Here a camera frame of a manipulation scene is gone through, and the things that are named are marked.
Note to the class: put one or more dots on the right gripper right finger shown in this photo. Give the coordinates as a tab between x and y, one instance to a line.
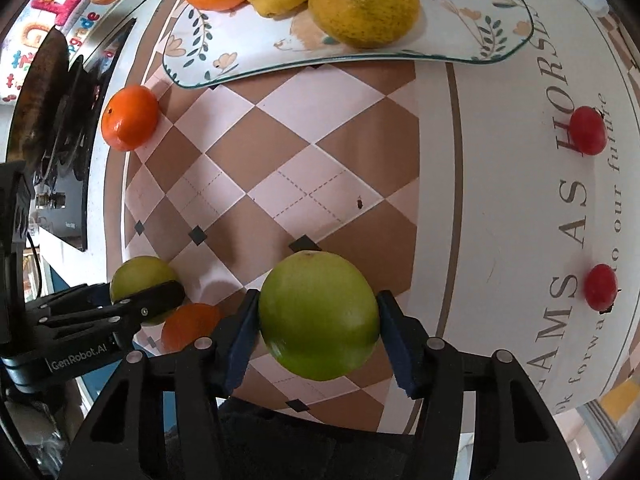
515	435

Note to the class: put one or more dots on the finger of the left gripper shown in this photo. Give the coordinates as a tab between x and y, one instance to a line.
147	306

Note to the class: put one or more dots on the small green apple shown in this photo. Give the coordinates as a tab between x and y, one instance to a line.
140	273

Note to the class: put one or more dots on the dark red orange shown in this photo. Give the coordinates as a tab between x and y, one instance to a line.
187	324

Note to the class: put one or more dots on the large green apple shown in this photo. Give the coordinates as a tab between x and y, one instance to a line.
318	315

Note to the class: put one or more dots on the cherry tomato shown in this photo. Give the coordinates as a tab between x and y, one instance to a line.
601	288
587	130

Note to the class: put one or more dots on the small orange tangerine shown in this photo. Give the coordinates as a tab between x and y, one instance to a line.
130	118

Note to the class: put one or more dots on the round yellow lemon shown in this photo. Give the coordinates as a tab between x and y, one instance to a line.
365	24

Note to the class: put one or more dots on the black gas stove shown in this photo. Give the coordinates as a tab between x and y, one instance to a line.
62	177

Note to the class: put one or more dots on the black frying pan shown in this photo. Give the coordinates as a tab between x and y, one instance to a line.
34	114

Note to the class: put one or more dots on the checkered table mat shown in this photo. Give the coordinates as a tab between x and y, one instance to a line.
455	187

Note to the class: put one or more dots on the floral oval plate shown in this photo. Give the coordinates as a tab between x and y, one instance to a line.
206	47

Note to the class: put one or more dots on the colourful wall sticker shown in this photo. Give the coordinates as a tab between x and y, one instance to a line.
74	18

